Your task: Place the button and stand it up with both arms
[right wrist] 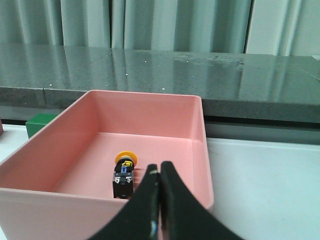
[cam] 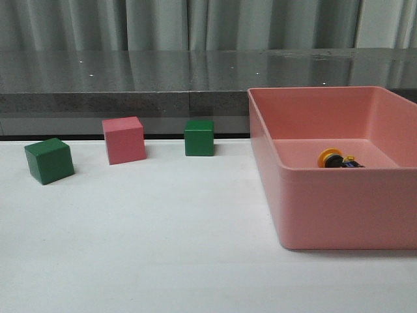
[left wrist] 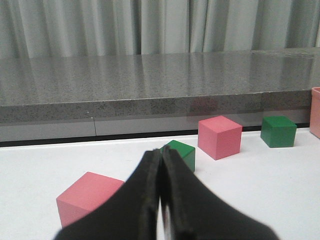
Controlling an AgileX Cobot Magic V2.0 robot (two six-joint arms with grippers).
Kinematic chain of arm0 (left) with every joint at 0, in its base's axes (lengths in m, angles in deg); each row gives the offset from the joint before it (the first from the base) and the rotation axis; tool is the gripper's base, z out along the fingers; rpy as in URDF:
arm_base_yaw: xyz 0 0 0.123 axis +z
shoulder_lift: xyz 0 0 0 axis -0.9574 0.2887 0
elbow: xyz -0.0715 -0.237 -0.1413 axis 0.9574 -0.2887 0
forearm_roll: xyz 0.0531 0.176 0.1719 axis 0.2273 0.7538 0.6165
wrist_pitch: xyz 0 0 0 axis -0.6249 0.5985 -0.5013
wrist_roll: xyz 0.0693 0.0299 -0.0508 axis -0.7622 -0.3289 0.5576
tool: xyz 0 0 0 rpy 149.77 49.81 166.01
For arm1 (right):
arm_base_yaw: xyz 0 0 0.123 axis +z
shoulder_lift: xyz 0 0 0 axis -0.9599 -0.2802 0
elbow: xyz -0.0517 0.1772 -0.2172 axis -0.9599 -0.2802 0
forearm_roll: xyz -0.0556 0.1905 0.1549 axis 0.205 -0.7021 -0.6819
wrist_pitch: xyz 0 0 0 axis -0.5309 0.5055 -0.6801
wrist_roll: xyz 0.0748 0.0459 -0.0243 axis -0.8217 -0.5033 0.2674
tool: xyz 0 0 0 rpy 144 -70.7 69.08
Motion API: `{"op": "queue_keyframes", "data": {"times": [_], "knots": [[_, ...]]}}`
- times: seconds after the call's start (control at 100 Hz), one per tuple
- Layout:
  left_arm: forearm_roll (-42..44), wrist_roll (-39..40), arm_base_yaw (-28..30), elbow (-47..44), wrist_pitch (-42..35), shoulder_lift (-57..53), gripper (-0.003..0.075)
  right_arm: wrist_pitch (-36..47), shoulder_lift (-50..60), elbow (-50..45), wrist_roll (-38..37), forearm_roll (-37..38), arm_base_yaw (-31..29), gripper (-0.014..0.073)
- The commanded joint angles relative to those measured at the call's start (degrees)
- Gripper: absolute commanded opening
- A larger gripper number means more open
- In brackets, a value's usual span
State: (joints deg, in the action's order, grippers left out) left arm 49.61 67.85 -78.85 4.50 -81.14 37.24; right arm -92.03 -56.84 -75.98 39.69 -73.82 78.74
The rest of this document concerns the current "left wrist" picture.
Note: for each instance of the pink plastic bin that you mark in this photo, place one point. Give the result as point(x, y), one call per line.
point(315, 112)

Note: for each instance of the green cube right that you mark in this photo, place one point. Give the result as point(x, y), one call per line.
point(278, 131)

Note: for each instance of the green cube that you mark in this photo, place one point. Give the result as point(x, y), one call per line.
point(187, 152)
point(278, 131)

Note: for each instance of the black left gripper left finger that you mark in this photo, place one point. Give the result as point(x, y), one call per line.
point(130, 214)

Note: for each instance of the green cube left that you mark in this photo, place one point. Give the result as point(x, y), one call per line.
point(187, 152)

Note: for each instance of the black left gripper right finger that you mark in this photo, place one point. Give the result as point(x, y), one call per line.
point(191, 211)

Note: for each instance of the grey-green curtain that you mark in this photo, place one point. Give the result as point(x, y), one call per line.
point(67, 28)

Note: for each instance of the near pink wooden cube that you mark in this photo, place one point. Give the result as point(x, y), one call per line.
point(84, 196)

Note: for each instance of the pink wooden cube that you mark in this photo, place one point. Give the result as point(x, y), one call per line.
point(219, 137)
point(84, 196)

